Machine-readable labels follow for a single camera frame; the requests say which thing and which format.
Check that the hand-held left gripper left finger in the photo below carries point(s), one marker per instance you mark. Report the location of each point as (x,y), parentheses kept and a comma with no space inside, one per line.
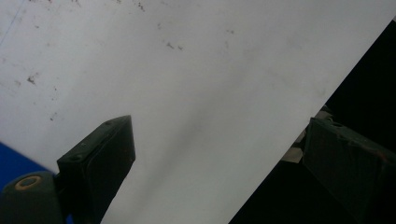
(96,168)

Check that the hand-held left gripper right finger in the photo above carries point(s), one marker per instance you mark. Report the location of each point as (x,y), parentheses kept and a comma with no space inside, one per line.
(351,168)

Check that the white table mat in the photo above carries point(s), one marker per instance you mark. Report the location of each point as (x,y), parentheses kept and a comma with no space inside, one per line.
(218,77)

